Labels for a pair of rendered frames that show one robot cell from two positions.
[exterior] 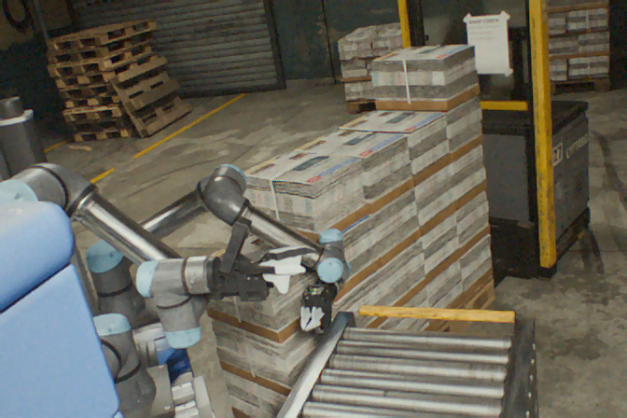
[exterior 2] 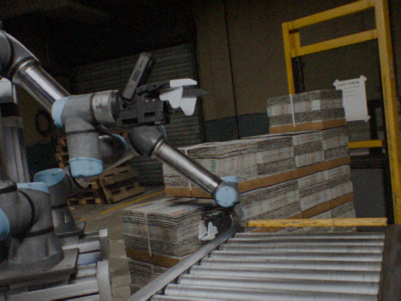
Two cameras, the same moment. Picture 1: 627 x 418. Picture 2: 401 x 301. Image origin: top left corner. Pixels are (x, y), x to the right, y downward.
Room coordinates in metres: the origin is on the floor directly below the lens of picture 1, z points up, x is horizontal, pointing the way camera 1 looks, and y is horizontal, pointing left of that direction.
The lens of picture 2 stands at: (0.19, 0.03, 1.14)
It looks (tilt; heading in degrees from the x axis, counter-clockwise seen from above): 3 degrees down; 2
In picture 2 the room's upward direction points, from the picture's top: 6 degrees counter-clockwise
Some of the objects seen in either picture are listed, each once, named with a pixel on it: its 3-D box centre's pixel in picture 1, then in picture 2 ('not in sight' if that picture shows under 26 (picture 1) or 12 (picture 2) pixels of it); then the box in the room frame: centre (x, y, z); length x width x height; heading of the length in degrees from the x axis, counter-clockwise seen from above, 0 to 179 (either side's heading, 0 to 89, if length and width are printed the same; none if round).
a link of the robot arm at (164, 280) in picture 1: (167, 279); (79, 112); (1.23, 0.32, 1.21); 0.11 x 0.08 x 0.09; 78
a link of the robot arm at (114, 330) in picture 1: (107, 343); (27, 205); (1.41, 0.55, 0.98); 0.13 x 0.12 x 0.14; 168
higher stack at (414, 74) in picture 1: (436, 187); (314, 196); (2.94, -0.59, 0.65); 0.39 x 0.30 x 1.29; 45
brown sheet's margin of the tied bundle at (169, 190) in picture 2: not in sight; (196, 186); (2.40, 0.11, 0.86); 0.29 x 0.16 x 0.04; 136
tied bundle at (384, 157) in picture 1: (352, 169); (250, 161); (2.53, -0.18, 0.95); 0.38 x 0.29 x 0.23; 46
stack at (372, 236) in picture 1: (351, 299); (244, 266); (2.43, -0.08, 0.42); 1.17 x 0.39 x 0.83; 135
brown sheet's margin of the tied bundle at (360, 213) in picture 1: (328, 220); (229, 187); (2.25, -0.04, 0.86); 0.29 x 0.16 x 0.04; 136
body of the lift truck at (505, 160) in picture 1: (513, 177); (373, 209); (3.52, -1.16, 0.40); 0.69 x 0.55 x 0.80; 45
